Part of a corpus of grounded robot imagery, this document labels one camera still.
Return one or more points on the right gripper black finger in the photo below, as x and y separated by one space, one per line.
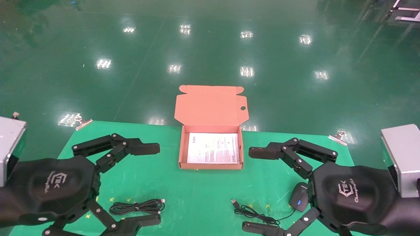
265 152
262 228

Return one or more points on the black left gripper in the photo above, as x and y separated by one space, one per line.
49 186

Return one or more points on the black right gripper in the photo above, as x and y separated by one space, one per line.
354 196

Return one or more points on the orange cardboard box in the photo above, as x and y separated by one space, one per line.
210 108

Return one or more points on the white printed paper sheet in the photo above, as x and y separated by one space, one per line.
213 149

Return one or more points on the metal binder clip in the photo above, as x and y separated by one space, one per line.
83 124
338 139

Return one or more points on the green table mat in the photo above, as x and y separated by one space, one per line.
197 190

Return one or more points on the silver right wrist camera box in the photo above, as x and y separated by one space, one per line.
405 157

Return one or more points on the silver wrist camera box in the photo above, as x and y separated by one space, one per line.
405 157
10 141

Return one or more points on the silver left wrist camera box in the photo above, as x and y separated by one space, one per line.
10 141

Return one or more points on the white metal frame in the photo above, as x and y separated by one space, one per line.
405 18

